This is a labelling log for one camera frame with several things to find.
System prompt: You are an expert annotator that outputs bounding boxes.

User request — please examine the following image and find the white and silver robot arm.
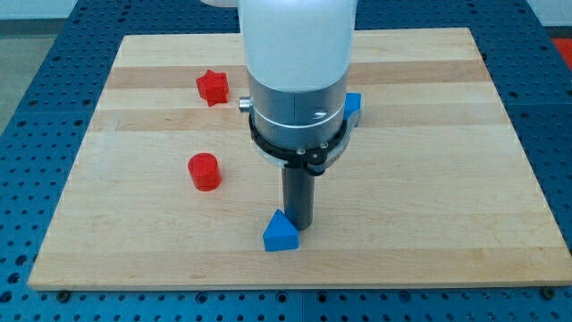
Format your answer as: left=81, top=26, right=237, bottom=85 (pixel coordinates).
left=204, top=0, right=358, bottom=176

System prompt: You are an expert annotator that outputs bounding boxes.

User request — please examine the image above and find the blue triangle block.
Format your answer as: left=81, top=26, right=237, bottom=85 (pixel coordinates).
left=263, top=209, right=299, bottom=251

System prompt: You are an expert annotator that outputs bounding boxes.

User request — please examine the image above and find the blue cube block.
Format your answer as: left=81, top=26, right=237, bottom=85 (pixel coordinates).
left=343, top=92, right=362, bottom=121

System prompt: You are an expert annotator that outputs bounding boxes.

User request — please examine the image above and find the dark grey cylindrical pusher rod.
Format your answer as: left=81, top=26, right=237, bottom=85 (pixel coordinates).
left=282, top=168, right=315, bottom=231

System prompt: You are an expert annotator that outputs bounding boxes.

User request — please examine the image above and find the red cylinder block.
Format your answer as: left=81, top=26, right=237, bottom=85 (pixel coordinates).
left=188, top=152, right=222, bottom=191

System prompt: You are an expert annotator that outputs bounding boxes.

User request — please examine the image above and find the red star block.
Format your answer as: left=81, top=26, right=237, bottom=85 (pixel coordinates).
left=196, top=70, right=230, bottom=107

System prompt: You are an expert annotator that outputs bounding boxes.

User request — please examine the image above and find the light wooden board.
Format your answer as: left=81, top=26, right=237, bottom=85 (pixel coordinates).
left=29, top=29, right=571, bottom=291

